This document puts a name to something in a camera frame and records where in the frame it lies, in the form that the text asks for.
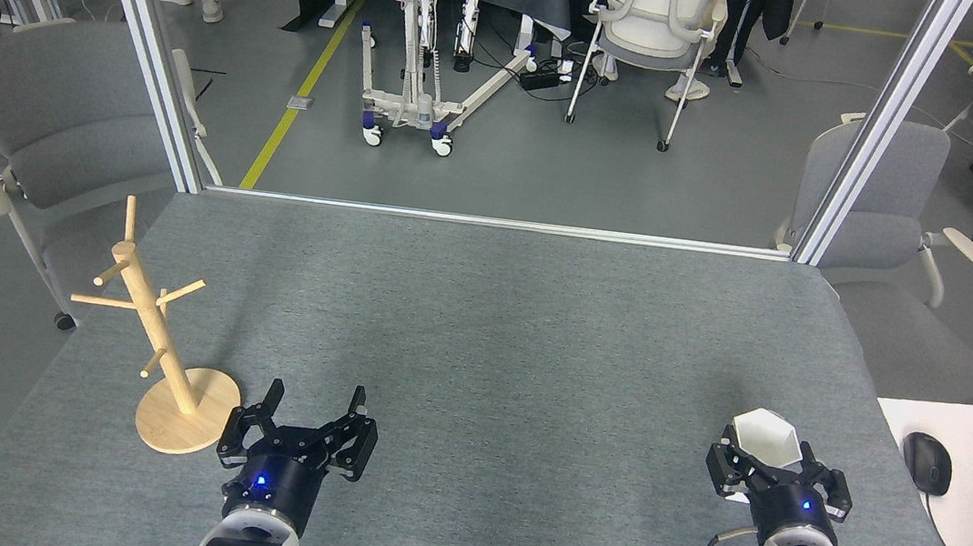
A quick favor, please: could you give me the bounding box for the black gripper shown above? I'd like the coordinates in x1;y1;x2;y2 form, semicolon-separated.
207;370;385;541
696;430;860;546

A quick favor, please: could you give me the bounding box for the silver frame crossbar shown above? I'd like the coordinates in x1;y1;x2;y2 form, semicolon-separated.
202;182;795;264

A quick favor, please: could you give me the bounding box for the grey fabric chair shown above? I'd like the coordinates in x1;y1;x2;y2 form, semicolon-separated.
0;9;240;348
756;105;973;408

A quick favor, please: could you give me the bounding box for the wooden cup rack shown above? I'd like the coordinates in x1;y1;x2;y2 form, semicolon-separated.
54;190;263;463

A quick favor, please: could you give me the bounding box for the silver frame post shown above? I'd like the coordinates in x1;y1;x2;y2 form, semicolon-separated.
59;0;228;197
790;0;973;283

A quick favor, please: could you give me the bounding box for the black power strip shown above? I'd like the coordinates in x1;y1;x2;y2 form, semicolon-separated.
518;64;563;96

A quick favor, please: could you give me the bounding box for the black computer mouse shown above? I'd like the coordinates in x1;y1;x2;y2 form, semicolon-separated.
897;430;958;499

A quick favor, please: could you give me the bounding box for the white faceted cup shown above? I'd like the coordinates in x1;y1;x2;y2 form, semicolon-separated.
716;403;807;509

